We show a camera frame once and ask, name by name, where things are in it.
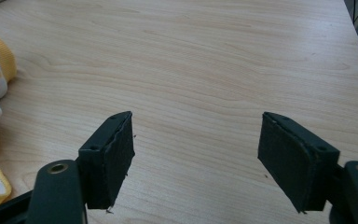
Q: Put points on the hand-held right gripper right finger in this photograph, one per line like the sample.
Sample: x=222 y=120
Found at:
x=295 y=161

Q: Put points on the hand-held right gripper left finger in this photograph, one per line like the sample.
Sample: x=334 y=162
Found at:
x=105 y=168

